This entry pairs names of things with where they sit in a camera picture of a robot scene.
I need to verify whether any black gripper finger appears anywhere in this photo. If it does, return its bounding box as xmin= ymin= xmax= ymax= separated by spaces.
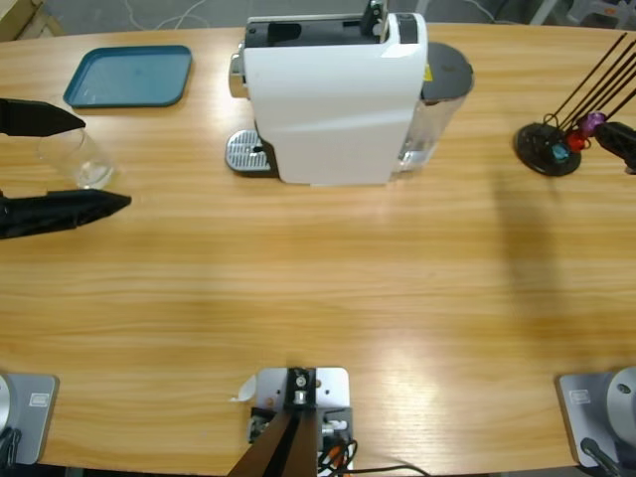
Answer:
xmin=0 ymin=97 xmax=86 ymax=138
xmin=595 ymin=121 xmax=636 ymax=175
xmin=0 ymin=188 xmax=133 ymax=240

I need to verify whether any purple coffee capsule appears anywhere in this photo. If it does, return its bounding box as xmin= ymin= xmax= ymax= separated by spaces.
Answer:
xmin=581 ymin=111 xmax=606 ymax=136

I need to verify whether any clear drinking glass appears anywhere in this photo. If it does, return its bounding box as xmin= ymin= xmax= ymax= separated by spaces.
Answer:
xmin=37 ymin=126 xmax=120 ymax=191

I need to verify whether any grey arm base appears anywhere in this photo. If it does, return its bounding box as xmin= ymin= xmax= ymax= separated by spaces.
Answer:
xmin=555 ymin=366 xmax=636 ymax=468
xmin=0 ymin=372 xmax=61 ymax=466

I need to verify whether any red coffee capsule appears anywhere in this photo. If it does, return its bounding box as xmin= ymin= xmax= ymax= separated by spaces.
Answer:
xmin=565 ymin=129 xmax=590 ymax=154

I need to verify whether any white capsule coffee machine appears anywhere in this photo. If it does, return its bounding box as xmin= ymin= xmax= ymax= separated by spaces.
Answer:
xmin=228 ymin=12 xmax=429 ymax=189

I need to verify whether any black capsule holder with rods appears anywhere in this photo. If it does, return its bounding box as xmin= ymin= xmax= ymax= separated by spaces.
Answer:
xmin=514 ymin=32 xmax=636 ymax=178

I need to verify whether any light wooden board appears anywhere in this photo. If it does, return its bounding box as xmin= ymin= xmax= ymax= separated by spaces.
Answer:
xmin=0 ymin=0 xmax=66 ymax=44

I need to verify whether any teal plastic tray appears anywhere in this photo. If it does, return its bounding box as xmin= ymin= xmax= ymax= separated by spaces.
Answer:
xmin=63 ymin=45 xmax=194 ymax=109

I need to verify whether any white plastic furniture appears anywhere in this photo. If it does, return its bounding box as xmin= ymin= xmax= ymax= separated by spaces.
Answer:
xmin=526 ymin=0 xmax=636 ymax=26

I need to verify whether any clear plastic water tank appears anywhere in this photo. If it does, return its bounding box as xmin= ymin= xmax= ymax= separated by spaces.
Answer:
xmin=390 ymin=42 xmax=476 ymax=183

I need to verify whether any metal grille drip tray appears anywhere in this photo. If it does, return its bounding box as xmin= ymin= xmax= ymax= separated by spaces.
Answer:
xmin=226 ymin=128 xmax=277 ymax=179

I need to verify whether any white paper tag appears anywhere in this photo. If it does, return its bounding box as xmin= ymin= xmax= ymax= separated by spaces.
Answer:
xmin=228 ymin=375 xmax=258 ymax=403

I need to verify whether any white floor cable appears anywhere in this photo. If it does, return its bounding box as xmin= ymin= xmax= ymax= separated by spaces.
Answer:
xmin=464 ymin=0 xmax=498 ymax=24
xmin=121 ymin=0 xmax=235 ymax=32

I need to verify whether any black base cable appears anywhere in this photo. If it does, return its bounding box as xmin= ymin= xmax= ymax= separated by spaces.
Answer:
xmin=579 ymin=436 xmax=625 ymax=477
xmin=0 ymin=426 xmax=24 ymax=466

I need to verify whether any dark brown camera post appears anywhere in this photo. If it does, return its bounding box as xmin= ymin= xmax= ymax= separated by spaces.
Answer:
xmin=229 ymin=367 xmax=319 ymax=477

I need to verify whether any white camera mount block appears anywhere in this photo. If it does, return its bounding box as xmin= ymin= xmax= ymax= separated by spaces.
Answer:
xmin=247 ymin=366 xmax=355 ymax=473

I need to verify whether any orange and black wire bundle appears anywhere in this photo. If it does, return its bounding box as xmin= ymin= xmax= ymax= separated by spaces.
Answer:
xmin=316 ymin=437 xmax=359 ymax=476

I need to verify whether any black table edge cable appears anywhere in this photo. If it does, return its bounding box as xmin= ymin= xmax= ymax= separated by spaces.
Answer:
xmin=347 ymin=464 xmax=433 ymax=477

